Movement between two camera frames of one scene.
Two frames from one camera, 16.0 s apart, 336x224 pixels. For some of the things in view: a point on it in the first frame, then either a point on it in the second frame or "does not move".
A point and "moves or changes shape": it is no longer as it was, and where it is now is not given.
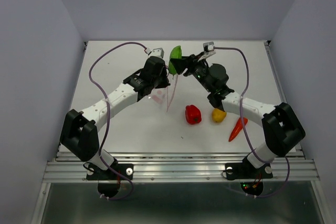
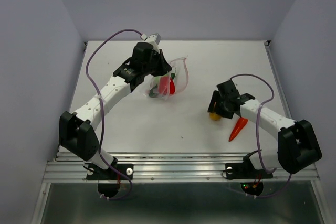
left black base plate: x=94 y=173 does not move
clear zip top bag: x=162 y=96 moves or changes shape
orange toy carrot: x=238 y=129 does not move
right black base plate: x=245 y=170 does not move
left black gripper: x=165 y=81 to x=165 y=67
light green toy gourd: x=176 y=53 moves or changes shape
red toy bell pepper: x=192 y=114 to x=166 y=86
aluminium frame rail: x=178 y=167 does not move
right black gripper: x=180 y=64 to x=215 y=98
